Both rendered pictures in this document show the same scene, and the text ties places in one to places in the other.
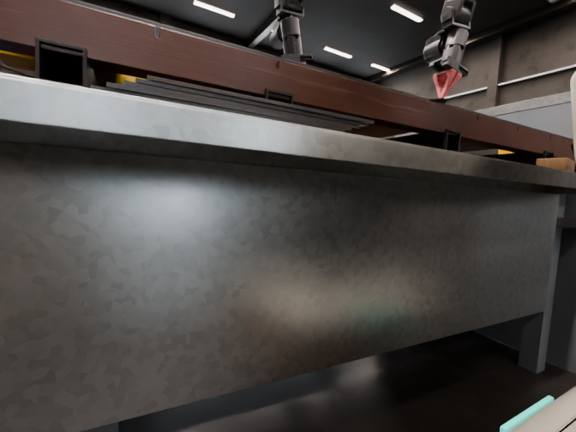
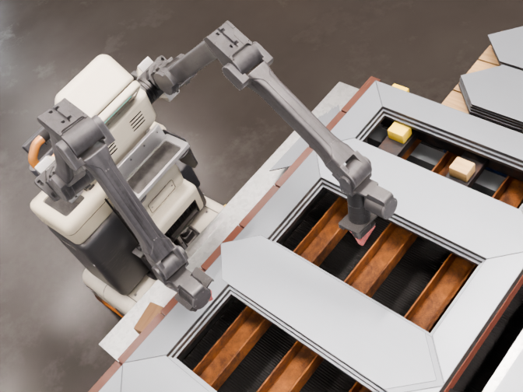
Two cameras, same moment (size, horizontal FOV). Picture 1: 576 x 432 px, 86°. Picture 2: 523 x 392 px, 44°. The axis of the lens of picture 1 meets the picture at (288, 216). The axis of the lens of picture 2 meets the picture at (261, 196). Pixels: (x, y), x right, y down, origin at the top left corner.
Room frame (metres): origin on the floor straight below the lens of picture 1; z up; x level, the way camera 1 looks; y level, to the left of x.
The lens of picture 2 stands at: (1.95, -0.24, 2.41)
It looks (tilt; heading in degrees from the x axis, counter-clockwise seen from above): 50 degrees down; 178
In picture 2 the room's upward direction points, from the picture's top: 24 degrees counter-clockwise
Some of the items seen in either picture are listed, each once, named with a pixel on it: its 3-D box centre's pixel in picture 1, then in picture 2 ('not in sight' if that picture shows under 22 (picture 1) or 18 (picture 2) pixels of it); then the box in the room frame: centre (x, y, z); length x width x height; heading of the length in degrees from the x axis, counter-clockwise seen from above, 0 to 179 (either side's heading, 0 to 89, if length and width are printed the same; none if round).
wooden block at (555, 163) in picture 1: (555, 170); (152, 321); (0.79, -0.67, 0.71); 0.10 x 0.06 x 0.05; 130
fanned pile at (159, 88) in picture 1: (225, 121); (317, 142); (0.41, 0.09, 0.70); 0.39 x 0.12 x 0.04; 118
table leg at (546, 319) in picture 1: (541, 280); not in sight; (1.12, -0.95, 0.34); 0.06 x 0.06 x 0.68; 28
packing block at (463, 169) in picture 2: not in sight; (461, 169); (0.85, 0.40, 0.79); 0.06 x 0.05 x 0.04; 28
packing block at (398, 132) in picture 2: (130, 88); (399, 131); (0.61, 0.32, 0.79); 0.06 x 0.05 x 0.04; 28
